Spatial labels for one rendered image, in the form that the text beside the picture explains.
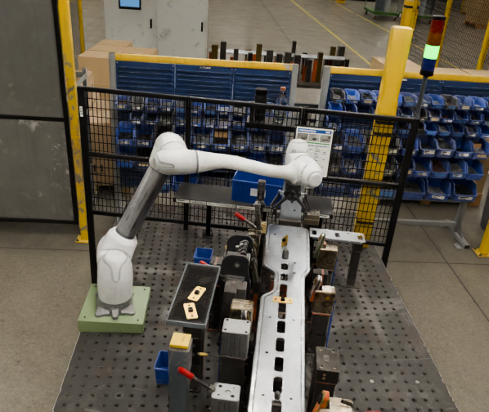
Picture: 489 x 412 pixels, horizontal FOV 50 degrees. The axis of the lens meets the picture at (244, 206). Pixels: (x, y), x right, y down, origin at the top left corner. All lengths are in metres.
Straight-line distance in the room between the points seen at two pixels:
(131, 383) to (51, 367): 1.22
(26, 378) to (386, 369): 2.04
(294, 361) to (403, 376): 0.67
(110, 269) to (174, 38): 6.70
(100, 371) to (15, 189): 2.50
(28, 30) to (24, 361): 2.22
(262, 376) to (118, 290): 0.86
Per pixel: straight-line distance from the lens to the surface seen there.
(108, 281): 2.43
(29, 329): 3.74
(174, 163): 2.24
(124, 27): 8.87
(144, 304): 2.59
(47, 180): 4.46
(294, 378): 1.91
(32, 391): 3.33
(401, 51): 2.93
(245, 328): 1.90
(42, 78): 4.16
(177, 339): 1.77
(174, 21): 8.76
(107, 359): 2.40
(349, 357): 2.49
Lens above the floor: 2.33
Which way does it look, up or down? 27 degrees down
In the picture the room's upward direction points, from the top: 4 degrees clockwise
